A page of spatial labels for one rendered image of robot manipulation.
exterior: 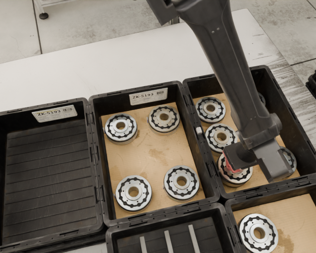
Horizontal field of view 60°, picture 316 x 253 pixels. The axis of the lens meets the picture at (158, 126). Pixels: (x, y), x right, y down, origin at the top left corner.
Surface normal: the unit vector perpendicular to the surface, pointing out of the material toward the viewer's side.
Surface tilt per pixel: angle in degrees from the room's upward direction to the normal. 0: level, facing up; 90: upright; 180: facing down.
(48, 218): 0
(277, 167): 27
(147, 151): 0
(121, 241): 0
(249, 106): 79
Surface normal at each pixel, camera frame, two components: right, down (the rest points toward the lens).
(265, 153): -0.39, -0.28
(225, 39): 0.22, 0.74
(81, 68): 0.00, -0.50
